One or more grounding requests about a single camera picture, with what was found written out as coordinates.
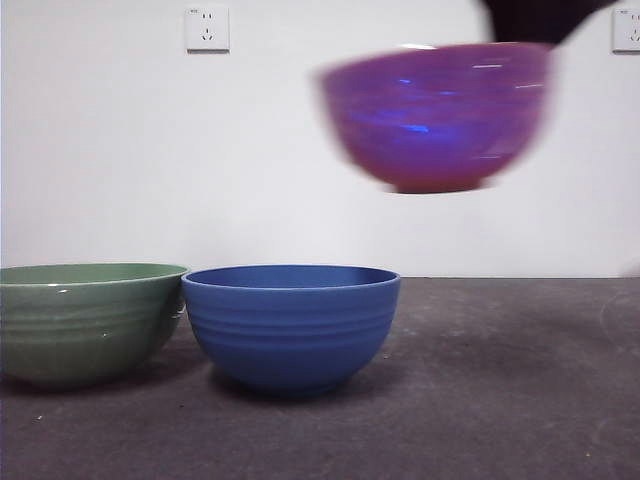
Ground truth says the red ribbed bowl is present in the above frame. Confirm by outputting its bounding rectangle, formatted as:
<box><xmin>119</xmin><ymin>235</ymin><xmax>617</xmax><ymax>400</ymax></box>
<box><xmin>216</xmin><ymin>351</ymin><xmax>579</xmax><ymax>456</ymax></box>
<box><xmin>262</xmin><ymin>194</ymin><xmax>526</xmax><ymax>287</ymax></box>
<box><xmin>312</xmin><ymin>42</ymin><xmax>557</xmax><ymax>195</ymax></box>

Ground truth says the green ribbed bowl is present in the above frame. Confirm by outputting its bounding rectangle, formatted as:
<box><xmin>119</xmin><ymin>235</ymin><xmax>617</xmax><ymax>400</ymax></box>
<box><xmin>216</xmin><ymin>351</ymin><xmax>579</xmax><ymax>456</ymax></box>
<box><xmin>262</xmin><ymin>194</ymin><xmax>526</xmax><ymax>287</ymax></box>
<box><xmin>0</xmin><ymin>263</ymin><xmax>192</xmax><ymax>392</ymax></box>

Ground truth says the white wall socket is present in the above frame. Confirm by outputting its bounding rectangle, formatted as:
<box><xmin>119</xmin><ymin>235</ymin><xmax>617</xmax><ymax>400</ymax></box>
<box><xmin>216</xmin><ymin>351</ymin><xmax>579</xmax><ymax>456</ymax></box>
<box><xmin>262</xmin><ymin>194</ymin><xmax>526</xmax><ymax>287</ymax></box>
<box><xmin>185</xmin><ymin>4</ymin><xmax>231</xmax><ymax>55</ymax></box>
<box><xmin>612</xmin><ymin>8</ymin><xmax>640</xmax><ymax>55</ymax></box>

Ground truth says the blue ribbed bowl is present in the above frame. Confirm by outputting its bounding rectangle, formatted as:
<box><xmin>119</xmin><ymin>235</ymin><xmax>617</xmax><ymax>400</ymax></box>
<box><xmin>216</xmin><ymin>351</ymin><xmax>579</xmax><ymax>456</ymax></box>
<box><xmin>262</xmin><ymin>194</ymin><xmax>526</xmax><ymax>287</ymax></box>
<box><xmin>180</xmin><ymin>265</ymin><xmax>402</xmax><ymax>399</ymax></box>

